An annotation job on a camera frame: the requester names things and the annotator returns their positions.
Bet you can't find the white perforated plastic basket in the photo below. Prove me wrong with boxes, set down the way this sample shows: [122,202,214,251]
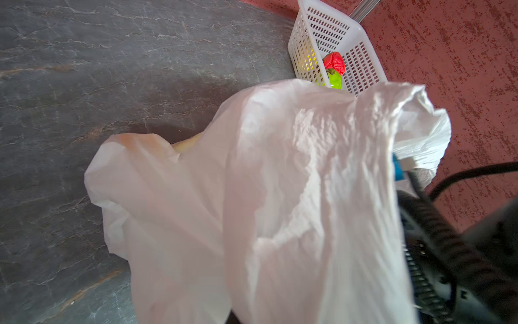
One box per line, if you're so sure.
[288,1,387,95]

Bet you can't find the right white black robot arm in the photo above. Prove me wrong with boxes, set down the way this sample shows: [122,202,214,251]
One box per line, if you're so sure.
[397,161,517,323]

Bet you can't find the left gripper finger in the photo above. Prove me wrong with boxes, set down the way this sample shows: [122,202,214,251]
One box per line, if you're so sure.
[225,311,241,324]

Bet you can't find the white plastic bag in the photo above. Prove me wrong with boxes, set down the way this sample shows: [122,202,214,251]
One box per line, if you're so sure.
[84,79,451,323]

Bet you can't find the green toy fruit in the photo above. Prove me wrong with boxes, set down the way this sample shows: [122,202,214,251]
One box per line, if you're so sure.
[326,68,343,89]

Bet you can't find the red toy fruit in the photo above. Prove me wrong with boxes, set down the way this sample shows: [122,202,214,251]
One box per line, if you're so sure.
[323,52,345,76]

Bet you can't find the right aluminium corner post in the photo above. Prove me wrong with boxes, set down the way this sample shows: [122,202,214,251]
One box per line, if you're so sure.
[349,0,381,23]

